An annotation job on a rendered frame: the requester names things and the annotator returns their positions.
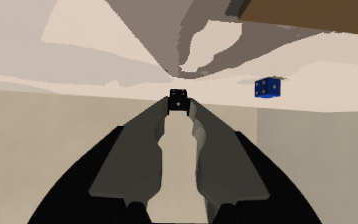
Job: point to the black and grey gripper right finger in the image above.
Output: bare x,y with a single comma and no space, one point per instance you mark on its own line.
231,169

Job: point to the blue die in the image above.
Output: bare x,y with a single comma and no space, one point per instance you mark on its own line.
268,88

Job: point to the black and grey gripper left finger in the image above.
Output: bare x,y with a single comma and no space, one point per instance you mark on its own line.
124,167

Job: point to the brown flat mat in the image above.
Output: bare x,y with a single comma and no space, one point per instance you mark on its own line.
331,15

